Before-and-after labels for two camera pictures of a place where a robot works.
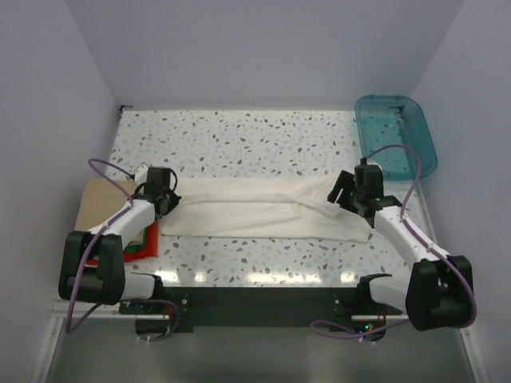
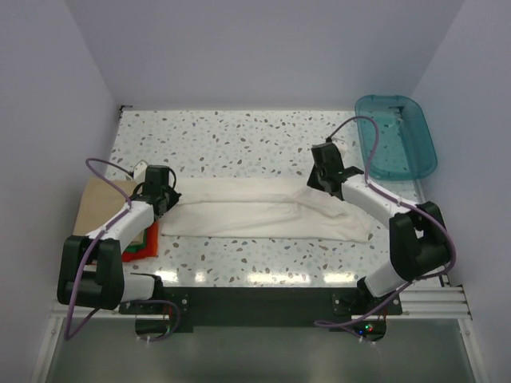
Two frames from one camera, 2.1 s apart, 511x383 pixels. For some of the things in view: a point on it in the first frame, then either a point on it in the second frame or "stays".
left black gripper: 173,201 stays
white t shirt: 263,207 stays
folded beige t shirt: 99,200 stays
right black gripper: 345,180 → 311,180
